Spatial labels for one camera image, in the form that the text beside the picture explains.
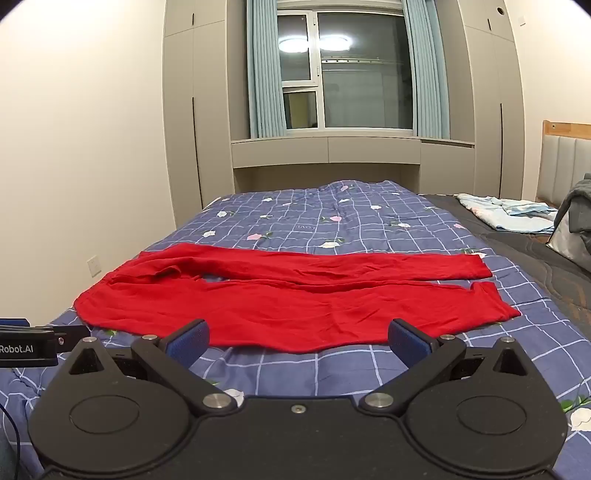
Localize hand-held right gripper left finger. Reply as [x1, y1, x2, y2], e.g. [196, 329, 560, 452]
[58, 318, 237, 416]

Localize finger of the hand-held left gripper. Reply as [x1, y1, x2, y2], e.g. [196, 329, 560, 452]
[52, 325, 91, 352]

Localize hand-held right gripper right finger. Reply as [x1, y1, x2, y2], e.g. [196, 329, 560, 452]
[359, 318, 537, 416]

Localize red pants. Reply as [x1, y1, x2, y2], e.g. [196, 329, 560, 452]
[74, 244, 522, 354]

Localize dark grey bed sheet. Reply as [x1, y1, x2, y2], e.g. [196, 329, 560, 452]
[422, 193, 591, 324]

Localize light blue folded cloth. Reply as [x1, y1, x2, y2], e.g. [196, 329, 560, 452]
[455, 193, 559, 232]

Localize blue checked floral blanket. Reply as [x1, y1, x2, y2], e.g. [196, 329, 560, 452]
[0, 179, 591, 480]

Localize beige window cabinet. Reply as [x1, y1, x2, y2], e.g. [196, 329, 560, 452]
[231, 135, 476, 195]

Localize grey backpack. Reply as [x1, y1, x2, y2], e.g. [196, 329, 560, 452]
[547, 174, 591, 273]

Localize beige wardrobe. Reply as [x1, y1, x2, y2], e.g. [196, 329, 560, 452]
[436, 0, 527, 199]
[161, 0, 252, 232]

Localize grey padded wooden headboard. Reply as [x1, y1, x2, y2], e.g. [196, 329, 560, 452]
[536, 119, 591, 208]

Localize light blue curtain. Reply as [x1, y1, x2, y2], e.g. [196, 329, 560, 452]
[245, 0, 288, 138]
[399, 0, 451, 139]

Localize window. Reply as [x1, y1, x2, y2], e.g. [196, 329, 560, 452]
[276, 7, 419, 134]

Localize dark cable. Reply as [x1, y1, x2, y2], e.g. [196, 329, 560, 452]
[0, 401, 22, 468]

